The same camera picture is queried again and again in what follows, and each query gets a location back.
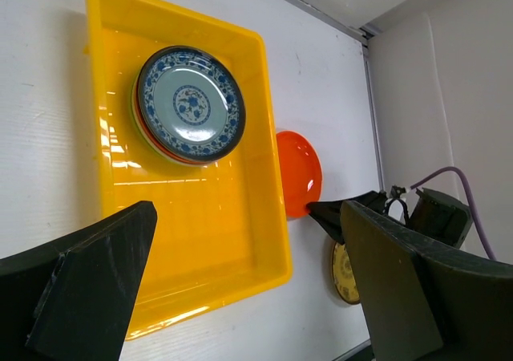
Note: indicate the green plate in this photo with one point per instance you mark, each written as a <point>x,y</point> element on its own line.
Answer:
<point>133,105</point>

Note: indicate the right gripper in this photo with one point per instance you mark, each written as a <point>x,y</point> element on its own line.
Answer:
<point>436,215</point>

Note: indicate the yellow plastic bin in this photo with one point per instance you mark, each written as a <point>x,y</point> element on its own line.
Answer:
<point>221,233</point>

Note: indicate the yellow patterned plate right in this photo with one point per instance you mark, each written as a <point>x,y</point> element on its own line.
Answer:
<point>342,275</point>

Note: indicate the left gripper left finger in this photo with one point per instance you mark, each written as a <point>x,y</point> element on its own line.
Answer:
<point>72,298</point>

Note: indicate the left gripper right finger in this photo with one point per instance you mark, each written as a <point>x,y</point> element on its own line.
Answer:
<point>425,300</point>

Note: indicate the black plate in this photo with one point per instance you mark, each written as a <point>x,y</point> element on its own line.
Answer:
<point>224,156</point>

